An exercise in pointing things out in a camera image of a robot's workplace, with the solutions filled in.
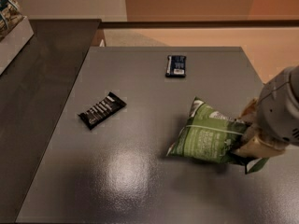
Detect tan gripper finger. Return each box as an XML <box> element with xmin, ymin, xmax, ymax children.
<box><xmin>233</xmin><ymin>126</ymin><xmax>285</xmax><ymax>159</ymax></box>
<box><xmin>239</xmin><ymin>98</ymin><xmax>258</xmax><ymax>123</ymax></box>

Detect green jalapeno chip bag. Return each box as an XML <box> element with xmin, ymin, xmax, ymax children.
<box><xmin>167</xmin><ymin>97</ymin><xmax>268</xmax><ymax>175</ymax></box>

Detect dark blue snack bar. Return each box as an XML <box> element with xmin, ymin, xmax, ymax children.
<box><xmin>165</xmin><ymin>55</ymin><xmax>186</xmax><ymax>77</ymax></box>

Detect black snack bar wrapper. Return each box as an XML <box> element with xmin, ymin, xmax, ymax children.
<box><xmin>78</xmin><ymin>92</ymin><xmax>126</xmax><ymax>130</ymax></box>

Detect dark side counter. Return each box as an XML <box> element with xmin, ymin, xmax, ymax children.
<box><xmin>0</xmin><ymin>19</ymin><xmax>100</xmax><ymax>224</ymax></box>

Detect white snack display box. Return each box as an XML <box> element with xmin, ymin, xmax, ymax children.
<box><xmin>0</xmin><ymin>0</ymin><xmax>34</xmax><ymax>75</ymax></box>

